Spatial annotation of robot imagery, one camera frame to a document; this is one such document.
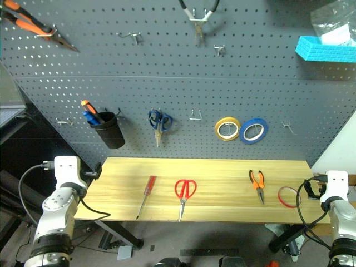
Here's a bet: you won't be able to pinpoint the grey metal pegboard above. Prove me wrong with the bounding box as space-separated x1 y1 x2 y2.
0 0 356 171

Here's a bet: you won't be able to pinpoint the black plastic cup holder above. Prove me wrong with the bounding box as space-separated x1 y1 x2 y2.
88 111 126 150

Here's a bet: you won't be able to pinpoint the black table leg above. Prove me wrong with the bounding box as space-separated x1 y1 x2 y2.
268 224 308 253
93 221 145 249

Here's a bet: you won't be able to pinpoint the small orange black pliers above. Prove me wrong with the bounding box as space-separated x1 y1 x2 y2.
248 170 266 205

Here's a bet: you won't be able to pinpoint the blue tape roll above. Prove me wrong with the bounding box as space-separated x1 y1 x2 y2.
239 118 269 145

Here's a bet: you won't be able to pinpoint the grey foot pedal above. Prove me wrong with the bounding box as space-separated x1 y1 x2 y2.
116 245 135 261

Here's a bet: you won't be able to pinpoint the yellow tape roll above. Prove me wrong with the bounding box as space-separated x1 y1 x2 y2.
214 116 241 142

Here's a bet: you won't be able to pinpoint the dark rounded shape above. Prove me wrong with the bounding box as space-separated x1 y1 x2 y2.
154 257 185 267

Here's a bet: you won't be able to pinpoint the cyan plastic bin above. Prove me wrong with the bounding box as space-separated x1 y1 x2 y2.
295 35 356 63

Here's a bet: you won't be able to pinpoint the orange black long-nose pliers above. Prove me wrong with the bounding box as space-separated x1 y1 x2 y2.
0 0 81 53

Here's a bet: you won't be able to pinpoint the clear plastic bag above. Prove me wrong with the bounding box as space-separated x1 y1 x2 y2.
310 0 356 45

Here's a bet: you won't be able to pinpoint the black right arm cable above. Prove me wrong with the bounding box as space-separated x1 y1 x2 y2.
296 175 336 250

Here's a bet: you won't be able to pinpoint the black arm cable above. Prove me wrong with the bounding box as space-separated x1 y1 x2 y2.
296 175 336 250
18 161 111 226

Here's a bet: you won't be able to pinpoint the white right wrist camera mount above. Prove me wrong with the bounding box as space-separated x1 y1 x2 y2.
319 170 350 204

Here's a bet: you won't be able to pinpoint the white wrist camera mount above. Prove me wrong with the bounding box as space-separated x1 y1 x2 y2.
319 170 350 204
53 156 82 190

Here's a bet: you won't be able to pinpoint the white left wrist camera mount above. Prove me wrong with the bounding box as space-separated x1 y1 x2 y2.
53 156 82 190

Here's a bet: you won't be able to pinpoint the thin red tape ring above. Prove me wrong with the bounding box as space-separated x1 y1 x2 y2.
278 186 302 209

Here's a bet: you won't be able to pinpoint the blue handled screwdriver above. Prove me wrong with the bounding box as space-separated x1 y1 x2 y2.
83 110 98 126

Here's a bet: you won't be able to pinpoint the red handled screwdriver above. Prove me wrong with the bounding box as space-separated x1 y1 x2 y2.
135 175 157 220

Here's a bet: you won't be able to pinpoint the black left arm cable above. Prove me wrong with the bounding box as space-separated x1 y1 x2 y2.
18 161 111 226

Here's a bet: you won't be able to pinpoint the blue handled scissors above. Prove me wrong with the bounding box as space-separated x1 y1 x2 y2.
147 109 174 148

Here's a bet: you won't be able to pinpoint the red handled scissors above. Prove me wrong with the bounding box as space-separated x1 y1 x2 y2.
174 179 197 223

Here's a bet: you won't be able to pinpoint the black white handled pliers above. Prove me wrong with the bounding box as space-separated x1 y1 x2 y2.
178 0 220 47

